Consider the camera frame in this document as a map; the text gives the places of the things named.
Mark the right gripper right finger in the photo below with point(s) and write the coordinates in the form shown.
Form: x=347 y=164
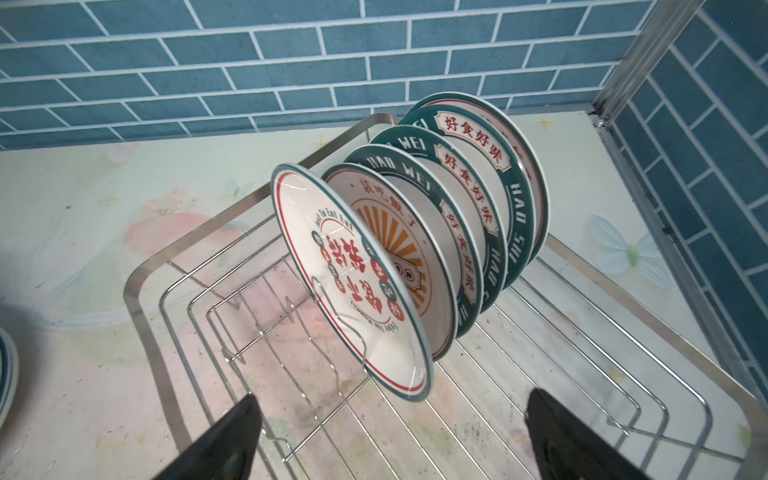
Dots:
x=566 y=448

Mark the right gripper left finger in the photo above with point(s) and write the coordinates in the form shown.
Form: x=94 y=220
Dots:
x=225 y=451

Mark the metal wire dish rack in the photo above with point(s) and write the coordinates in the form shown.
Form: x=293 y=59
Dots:
x=222 y=311

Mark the white plate red characters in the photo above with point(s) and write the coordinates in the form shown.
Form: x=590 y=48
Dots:
x=353 y=281

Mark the white plate orange sunburst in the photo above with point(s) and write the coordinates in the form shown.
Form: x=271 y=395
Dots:
x=392 y=215

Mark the small red rimmed white plate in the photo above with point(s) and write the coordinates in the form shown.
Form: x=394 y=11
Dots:
x=518 y=142

